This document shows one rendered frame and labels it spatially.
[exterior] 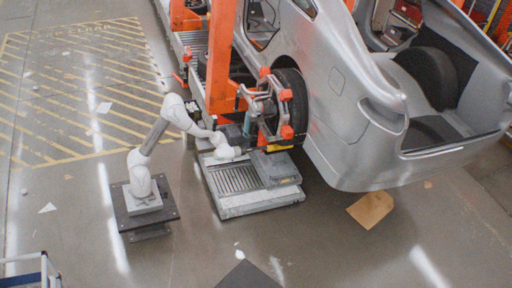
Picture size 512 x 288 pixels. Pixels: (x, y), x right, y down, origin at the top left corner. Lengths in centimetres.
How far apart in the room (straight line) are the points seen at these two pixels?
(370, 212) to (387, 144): 148
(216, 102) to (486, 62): 255
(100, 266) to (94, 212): 56
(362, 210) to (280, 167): 92
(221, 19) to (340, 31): 100
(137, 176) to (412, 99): 259
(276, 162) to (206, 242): 102
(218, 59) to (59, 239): 204
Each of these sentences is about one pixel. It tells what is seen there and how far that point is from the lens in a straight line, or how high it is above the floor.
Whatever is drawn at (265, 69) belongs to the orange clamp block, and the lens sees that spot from 306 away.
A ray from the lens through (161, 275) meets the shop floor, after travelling 293.
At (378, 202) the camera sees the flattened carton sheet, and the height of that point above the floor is 1.
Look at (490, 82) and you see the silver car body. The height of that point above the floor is 141.
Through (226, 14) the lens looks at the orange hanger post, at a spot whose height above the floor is 153.
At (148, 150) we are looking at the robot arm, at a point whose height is 70.
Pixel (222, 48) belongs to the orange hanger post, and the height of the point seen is 122.
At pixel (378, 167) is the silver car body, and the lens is 239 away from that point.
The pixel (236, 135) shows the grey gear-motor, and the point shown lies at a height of 40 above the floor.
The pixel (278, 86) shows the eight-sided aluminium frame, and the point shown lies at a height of 109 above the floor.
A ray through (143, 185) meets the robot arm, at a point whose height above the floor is 55.
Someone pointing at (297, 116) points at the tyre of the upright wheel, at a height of 98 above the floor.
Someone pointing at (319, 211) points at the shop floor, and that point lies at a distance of 346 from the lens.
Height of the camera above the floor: 258
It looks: 41 degrees down
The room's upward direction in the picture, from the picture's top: 10 degrees clockwise
